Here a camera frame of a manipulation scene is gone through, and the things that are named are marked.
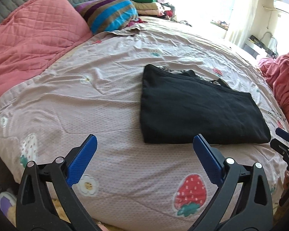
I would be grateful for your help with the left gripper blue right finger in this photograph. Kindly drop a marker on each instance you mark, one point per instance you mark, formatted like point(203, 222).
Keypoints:
point(211, 159)

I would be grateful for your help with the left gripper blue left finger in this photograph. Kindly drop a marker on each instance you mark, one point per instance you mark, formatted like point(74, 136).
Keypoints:
point(80, 161)

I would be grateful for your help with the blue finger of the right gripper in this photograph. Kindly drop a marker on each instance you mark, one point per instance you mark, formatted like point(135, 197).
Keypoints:
point(283, 134)

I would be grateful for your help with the black sweater with orange cuffs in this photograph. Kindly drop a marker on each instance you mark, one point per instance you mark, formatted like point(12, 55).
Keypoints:
point(177, 107)

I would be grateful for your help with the stack of folded clothes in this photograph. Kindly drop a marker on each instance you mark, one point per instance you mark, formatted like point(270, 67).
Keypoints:
point(155, 8)

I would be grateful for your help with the pink crumpled blanket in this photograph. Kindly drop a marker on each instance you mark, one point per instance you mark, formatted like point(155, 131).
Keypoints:
point(276, 74)

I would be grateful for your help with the white desk with items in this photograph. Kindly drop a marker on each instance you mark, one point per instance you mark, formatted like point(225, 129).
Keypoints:
point(261, 48)

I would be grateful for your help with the pink quilted pillow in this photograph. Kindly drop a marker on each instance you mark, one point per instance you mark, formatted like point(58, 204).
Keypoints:
point(34, 36)

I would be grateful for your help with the white window curtain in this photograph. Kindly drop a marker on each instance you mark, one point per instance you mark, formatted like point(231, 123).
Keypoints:
point(241, 18)

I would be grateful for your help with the striped blue purple pillow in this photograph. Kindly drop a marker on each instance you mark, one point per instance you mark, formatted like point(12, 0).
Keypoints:
point(107, 15)

